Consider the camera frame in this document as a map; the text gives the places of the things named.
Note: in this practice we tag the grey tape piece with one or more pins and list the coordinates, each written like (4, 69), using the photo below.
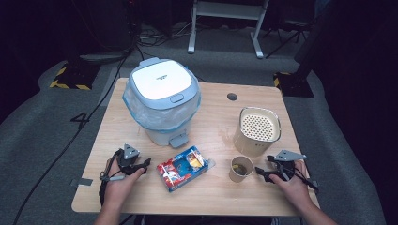
(82, 182)
(314, 183)

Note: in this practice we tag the white and blue pedal bin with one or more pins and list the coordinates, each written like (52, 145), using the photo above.
(161, 79)

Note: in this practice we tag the dark wet tea residue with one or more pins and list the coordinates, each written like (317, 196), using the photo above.
(240, 169)

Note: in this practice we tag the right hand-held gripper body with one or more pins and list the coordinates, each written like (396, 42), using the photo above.
(289, 156)

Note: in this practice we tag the person's left hand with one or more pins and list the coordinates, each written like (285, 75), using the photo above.
(117, 187)

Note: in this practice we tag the dark folding stand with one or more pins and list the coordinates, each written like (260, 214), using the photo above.
(289, 34)

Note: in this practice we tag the beige strainer canister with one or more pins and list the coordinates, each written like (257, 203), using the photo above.
(258, 128)

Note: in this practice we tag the beige paper cup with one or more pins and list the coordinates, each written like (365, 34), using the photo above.
(234, 178)

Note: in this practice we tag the white metal desk frame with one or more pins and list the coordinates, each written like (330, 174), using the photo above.
(225, 11)

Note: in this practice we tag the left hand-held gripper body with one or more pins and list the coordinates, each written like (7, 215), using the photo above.
(130, 153)

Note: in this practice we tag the clear plastic bin liner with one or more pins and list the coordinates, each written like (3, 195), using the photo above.
(156, 114)

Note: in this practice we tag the person's right hand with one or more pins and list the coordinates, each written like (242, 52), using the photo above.
(295, 187)

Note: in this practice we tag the blue and red carton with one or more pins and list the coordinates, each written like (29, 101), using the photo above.
(178, 172)

